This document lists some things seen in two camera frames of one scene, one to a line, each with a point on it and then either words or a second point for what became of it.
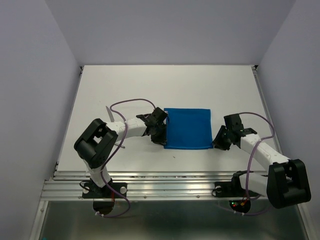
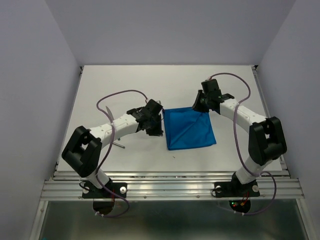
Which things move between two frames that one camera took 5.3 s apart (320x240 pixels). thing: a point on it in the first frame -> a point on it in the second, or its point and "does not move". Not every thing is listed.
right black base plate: (233, 189) does not move
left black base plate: (91, 191) does not move
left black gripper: (162, 139) -> (158, 131)
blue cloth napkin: (188, 128) does not move
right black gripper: (217, 142) -> (196, 106)
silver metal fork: (118, 144) does not move
